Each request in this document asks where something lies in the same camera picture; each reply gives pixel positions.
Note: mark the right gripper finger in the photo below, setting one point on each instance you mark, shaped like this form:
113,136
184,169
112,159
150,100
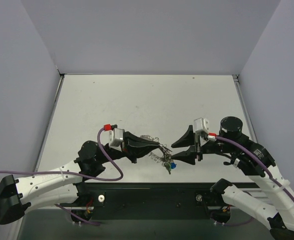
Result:
188,156
186,140

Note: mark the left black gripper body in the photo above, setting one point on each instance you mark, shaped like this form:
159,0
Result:
126,147

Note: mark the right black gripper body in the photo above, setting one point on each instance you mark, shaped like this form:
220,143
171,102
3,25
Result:
197,147

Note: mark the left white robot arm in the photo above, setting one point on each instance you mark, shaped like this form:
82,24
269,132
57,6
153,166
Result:
22,192

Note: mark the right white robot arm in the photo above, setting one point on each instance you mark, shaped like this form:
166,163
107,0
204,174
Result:
254,161

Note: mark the green key tag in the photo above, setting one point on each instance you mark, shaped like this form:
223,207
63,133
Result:
168,167

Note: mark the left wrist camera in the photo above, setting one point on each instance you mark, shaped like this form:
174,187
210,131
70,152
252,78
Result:
116,135

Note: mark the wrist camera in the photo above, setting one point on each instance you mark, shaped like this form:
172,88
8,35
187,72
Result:
116,135
201,127

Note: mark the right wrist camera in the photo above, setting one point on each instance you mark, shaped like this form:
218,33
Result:
201,127

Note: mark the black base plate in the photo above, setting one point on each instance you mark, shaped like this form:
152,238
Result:
148,201

